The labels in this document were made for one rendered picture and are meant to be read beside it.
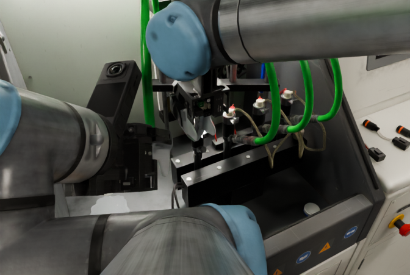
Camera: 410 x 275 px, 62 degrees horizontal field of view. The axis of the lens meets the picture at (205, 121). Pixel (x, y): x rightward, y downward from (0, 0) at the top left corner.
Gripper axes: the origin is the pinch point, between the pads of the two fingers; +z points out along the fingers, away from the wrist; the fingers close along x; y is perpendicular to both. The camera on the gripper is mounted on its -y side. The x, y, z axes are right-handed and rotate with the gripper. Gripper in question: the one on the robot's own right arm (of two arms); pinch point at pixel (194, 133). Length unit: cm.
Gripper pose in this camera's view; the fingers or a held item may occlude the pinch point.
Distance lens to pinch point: 69.7
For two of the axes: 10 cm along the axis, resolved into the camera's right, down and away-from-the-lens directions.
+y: 4.5, 5.5, -7.0
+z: 0.0, 7.8, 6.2
